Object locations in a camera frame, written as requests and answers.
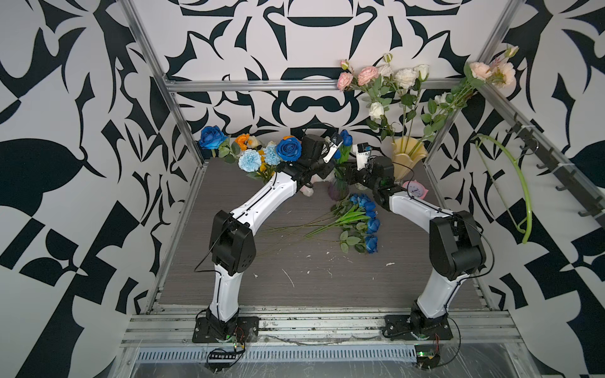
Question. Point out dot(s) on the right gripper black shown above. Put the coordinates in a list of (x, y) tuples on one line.
[(356, 175)]

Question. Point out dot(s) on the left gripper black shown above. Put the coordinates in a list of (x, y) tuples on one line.
[(325, 169)]

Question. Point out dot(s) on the picked blue tulip bunch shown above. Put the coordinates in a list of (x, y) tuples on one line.
[(360, 201)]

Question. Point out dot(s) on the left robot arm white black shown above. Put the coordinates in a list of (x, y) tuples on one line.
[(232, 242)]

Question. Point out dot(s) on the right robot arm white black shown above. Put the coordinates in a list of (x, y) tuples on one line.
[(456, 251)]

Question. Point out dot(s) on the dark purple glass vase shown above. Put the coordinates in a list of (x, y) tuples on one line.
[(338, 190)]

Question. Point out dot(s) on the white plush toy pink shirt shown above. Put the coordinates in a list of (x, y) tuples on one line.
[(308, 189)]

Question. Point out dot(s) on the blue white tulip bunch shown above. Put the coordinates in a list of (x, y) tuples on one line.
[(342, 155)]

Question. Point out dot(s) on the pink alarm clock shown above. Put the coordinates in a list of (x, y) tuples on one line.
[(415, 189)]

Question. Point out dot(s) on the blue orange mixed bouquet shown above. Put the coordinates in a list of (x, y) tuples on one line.
[(257, 160)]

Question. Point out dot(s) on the pink rose stem left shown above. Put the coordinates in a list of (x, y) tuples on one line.
[(378, 86)]

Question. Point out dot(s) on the pink rose stem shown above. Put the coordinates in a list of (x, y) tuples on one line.
[(499, 73), (378, 86)]

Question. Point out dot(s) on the white rose stems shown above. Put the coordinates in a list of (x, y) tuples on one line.
[(410, 82)]

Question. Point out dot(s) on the pink rose stem right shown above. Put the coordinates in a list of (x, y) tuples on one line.
[(499, 73)]

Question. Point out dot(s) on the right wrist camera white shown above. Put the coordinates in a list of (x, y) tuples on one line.
[(362, 152)]

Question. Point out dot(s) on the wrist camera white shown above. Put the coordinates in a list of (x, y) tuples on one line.
[(332, 152), (362, 152)]

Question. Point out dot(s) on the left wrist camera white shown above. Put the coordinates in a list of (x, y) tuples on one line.
[(332, 152)]

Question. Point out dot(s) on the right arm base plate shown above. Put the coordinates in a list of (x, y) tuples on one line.
[(416, 327)]

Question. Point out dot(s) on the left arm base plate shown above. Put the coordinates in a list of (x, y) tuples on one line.
[(238, 329)]

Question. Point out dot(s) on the right controller board with wires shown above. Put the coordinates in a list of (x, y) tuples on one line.
[(432, 360)]

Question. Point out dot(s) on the controller board with wires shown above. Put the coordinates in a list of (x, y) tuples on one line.
[(432, 360), (220, 358)]

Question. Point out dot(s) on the black hook rail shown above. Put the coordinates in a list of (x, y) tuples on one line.
[(554, 162)]

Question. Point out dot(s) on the left controller board with wires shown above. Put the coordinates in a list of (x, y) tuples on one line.
[(220, 358)]

